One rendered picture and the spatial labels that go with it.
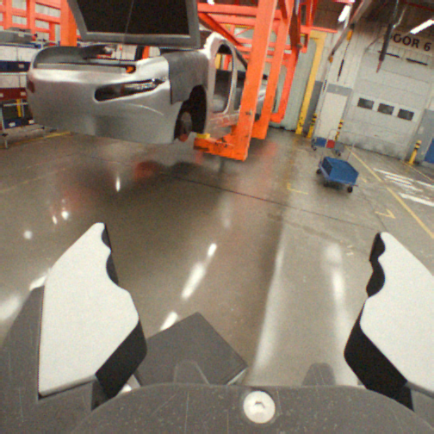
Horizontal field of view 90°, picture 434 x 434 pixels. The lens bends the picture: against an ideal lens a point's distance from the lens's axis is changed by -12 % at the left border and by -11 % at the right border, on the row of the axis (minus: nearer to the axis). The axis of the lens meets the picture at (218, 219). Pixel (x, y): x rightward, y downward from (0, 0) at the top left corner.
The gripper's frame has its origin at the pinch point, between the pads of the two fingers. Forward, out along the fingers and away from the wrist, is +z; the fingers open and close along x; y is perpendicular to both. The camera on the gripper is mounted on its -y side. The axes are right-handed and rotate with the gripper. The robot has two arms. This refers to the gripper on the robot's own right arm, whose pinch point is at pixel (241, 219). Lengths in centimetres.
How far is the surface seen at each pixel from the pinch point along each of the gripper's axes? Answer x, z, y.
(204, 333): -9, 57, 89
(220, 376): -1, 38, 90
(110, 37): -144, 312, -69
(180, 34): -55, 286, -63
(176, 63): -47, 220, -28
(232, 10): -2, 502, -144
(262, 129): 62, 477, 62
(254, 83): 25, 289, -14
